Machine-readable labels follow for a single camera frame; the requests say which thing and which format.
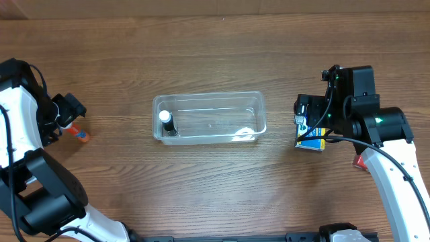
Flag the red white medicine box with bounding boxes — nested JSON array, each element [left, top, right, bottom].
[[352, 155, 368, 171]]

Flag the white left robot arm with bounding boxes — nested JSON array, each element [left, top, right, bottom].
[[1, 58, 140, 241]]

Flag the blue yellow lozenge box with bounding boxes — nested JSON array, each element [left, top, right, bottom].
[[294, 124, 327, 151]]

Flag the black bottle white cap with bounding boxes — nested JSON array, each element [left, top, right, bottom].
[[159, 110, 177, 136]]

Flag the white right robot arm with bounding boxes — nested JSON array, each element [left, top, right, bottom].
[[294, 65, 429, 241]]

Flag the orange tube white cap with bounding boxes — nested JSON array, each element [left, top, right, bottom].
[[64, 122, 90, 143]]

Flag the clear plastic container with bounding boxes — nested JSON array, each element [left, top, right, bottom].
[[152, 91, 267, 145]]

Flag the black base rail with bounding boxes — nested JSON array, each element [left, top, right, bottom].
[[141, 223, 380, 242]]

